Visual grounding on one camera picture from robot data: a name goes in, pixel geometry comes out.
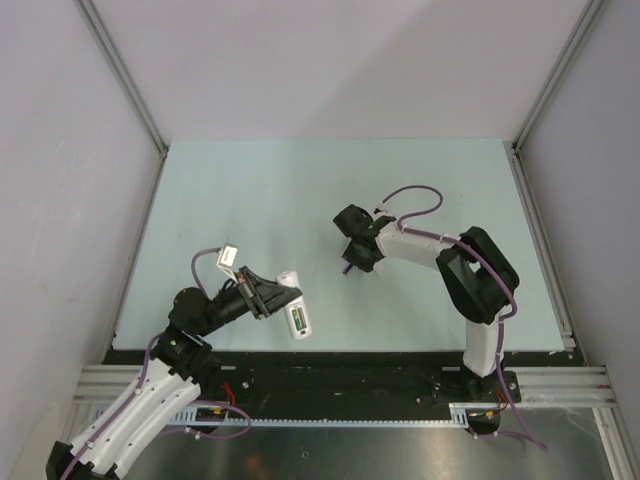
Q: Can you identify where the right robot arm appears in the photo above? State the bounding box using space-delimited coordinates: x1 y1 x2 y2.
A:
333 204 520 401

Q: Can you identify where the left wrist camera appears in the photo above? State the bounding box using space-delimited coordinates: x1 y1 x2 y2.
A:
216 243 238 269

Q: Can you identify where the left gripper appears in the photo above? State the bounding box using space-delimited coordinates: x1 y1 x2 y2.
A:
197 266 301 337

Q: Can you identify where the white remote control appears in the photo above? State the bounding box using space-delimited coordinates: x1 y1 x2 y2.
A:
276 271 313 341

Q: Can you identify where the white cable duct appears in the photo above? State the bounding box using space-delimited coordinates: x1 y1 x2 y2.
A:
164 402 506 429

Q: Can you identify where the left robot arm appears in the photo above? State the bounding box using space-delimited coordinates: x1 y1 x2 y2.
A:
45 267 308 479

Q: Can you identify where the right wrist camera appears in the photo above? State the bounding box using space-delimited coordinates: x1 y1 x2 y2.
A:
373 202 396 220

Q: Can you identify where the green battery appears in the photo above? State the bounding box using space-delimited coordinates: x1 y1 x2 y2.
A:
292 307 307 334

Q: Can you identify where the right aluminium frame post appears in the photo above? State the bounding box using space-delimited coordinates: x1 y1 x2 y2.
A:
511 0 610 155

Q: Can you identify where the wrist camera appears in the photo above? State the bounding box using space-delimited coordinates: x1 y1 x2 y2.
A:
373 202 396 220
216 243 238 269

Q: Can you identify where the aluminium frame post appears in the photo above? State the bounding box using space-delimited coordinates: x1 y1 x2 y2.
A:
74 0 169 159
511 0 610 155

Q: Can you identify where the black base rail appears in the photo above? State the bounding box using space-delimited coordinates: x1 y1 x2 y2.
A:
99 349 521 421

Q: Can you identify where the left aluminium frame post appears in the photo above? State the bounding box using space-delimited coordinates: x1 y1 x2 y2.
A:
74 0 169 159

